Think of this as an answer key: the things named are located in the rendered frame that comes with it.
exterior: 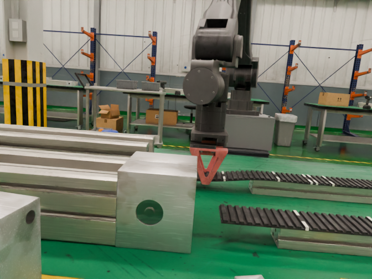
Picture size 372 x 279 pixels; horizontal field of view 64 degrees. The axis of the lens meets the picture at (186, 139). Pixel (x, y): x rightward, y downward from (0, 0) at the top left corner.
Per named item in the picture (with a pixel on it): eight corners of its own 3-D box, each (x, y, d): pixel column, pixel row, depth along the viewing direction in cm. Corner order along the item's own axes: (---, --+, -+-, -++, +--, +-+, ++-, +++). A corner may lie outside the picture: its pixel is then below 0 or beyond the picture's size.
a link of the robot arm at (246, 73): (251, 95, 103) (235, 94, 105) (253, 65, 102) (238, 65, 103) (248, 94, 95) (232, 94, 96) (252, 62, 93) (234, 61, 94)
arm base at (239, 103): (252, 114, 108) (220, 112, 107) (254, 92, 106) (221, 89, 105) (259, 115, 99) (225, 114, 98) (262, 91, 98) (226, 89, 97)
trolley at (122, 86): (161, 154, 407) (165, 79, 389) (163, 165, 354) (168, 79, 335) (83, 150, 393) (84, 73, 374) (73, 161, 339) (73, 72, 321)
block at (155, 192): (192, 210, 47) (197, 151, 45) (190, 254, 35) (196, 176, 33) (137, 205, 47) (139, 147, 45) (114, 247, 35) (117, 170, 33)
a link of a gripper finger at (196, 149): (186, 187, 53) (190, 135, 51) (188, 175, 60) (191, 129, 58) (224, 190, 53) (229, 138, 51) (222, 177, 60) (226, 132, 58)
